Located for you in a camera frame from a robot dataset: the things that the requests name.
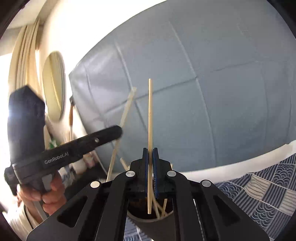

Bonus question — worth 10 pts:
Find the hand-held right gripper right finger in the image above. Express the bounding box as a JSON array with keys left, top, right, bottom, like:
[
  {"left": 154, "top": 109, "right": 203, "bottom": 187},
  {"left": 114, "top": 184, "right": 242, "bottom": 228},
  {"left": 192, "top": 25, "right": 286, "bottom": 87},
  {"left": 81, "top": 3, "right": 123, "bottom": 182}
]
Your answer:
[{"left": 151, "top": 147, "right": 270, "bottom": 241}]

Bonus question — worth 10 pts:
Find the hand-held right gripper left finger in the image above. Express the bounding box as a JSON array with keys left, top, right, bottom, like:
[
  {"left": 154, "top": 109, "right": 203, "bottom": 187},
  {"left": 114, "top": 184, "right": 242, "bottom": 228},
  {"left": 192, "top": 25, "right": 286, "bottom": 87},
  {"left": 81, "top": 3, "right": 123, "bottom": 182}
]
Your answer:
[{"left": 26, "top": 147, "right": 148, "bottom": 241}]

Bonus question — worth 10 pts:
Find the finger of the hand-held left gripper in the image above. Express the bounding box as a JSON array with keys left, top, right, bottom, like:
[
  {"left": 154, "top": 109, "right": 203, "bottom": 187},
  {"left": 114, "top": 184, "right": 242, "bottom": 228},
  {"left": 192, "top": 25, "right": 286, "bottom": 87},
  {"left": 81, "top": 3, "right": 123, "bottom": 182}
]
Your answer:
[{"left": 70, "top": 125, "right": 123, "bottom": 158}]

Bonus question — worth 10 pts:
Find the pile of wooden chopsticks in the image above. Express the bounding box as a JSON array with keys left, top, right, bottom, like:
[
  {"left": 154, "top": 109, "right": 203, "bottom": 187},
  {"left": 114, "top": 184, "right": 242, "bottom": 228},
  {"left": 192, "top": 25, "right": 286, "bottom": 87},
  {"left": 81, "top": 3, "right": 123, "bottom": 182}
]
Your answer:
[{"left": 106, "top": 87, "right": 173, "bottom": 219}]

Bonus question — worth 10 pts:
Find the light wooden chopstick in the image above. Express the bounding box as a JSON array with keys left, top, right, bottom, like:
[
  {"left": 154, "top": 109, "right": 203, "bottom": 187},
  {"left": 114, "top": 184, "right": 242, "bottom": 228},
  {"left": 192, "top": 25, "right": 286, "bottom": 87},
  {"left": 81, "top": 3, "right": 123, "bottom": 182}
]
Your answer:
[{"left": 147, "top": 78, "right": 153, "bottom": 214}]

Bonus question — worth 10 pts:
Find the black cylindrical utensil holder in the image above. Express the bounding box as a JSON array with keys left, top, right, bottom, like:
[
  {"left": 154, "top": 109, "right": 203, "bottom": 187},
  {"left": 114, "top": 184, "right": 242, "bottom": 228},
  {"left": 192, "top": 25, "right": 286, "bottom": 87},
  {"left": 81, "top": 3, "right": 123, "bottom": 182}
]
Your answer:
[{"left": 126, "top": 162, "right": 179, "bottom": 241}]

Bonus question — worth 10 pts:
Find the person's left forearm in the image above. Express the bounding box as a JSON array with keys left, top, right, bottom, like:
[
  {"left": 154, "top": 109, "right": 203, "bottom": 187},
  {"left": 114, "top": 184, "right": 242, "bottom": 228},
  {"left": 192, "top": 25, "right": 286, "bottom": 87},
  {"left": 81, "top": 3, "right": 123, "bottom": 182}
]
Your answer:
[{"left": 14, "top": 202, "right": 50, "bottom": 239}]

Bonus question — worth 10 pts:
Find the person's left hand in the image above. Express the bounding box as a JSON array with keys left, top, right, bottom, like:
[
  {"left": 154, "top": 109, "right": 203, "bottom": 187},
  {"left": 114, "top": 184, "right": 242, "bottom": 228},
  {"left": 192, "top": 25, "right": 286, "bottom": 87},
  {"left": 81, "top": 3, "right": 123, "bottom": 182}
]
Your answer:
[{"left": 17, "top": 173, "right": 67, "bottom": 216}]

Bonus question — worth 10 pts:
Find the beige curtain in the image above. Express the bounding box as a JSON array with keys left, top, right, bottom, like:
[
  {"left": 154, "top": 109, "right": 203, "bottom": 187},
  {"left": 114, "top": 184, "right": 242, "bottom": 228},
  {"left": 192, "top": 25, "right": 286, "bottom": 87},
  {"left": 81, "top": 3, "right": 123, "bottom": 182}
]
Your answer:
[{"left": 8, "top": 17, "right": 45, "bottom": 93}]

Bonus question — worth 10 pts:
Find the grey-blue backdrop cloth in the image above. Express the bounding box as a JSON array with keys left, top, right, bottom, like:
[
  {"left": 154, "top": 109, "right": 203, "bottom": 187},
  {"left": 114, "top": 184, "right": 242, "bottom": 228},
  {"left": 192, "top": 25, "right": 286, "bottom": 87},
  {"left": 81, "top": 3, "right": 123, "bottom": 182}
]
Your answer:
[{"left": 69, "top": 0, "right": 296, "bottom": 172}]

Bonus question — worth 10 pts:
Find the blue patterned tablecloth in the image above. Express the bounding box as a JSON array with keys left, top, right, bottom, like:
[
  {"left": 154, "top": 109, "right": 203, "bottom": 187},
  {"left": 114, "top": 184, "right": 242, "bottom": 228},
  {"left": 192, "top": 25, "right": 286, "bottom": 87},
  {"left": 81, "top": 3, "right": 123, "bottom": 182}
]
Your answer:
[{"left": 124, "top": 153, "right": 296, "bottom": 241}]

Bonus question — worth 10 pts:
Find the round wall mirror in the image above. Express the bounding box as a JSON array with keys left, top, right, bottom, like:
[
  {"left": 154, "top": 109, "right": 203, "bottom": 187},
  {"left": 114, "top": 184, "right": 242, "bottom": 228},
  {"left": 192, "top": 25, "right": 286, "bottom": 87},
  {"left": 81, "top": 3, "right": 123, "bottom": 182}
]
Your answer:
[{"left": 42, "top": 51, "right": 66, "bottom": 121}]

